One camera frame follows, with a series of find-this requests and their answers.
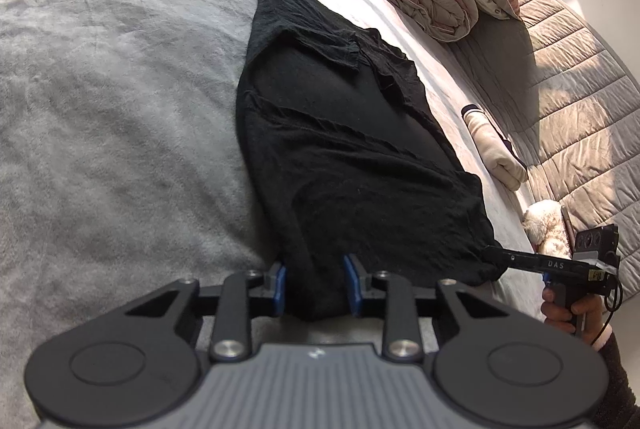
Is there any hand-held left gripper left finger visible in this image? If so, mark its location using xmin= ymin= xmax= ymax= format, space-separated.
xmin=124 ymin=261 xmax=288 ymax=361

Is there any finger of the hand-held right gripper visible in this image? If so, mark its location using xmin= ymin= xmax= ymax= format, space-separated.
xmin=481 ymin=246 xmax=518 ymax=271

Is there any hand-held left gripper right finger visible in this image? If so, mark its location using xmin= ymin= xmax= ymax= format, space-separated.
xmin=342 ymin=254 xmax=505 ymax=361

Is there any black shirt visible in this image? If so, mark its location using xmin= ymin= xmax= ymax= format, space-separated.
xmin=235 ymin=0 xmax=508 ymax=322

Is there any person's right forearm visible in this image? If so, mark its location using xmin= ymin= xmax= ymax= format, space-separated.
xmin=592 ymin=326 xmax=638 ymax=429

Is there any person's right hand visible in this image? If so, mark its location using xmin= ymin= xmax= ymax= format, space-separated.
xmin=541 ymin=286 xmax=614 ymax=350

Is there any white plush toy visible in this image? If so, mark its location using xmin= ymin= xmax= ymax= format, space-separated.
xmin=522 ymin=200 xmax=573 ymax=260

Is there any folded beige black garment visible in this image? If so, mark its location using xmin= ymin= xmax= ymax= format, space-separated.
xmin=461 ymin=105 xmax=530 ymax=190

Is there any grey quilted headboard cover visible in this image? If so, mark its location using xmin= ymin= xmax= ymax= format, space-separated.
xmin=450 ymin=0 xmax=640 ymax=262

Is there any bed with grey sheet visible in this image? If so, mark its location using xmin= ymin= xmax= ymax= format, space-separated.
xmin=0 ymin=0 xmax=551 ymax=429

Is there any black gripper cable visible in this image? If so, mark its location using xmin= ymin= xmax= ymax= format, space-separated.
xmin=600 ymin=276 xmax=625 ymax=340

